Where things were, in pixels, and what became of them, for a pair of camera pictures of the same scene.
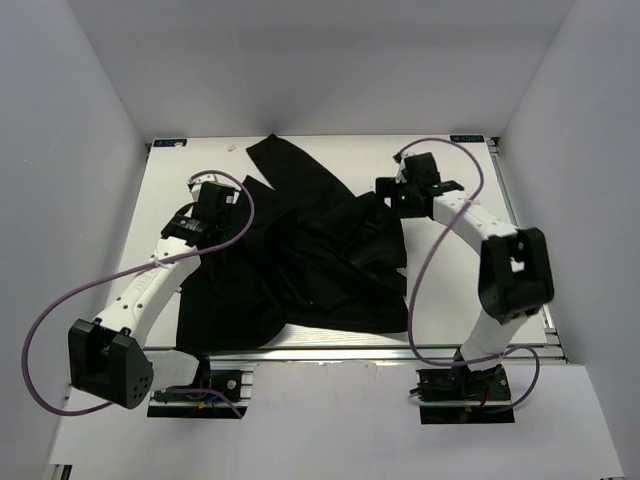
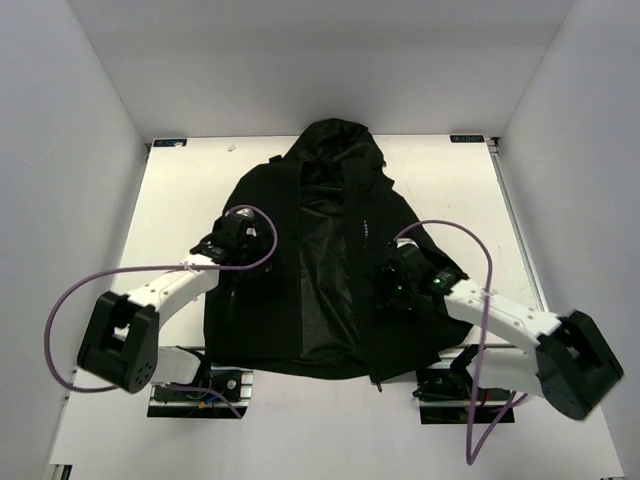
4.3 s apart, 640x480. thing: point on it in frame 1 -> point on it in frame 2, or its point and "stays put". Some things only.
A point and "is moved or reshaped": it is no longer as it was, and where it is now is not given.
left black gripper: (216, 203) -> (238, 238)
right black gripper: (387, 188) -> (386, 278)
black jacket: (305, 251) is moved or reshaped
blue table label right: (469, 138) stays put
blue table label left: (169, 143) stays put
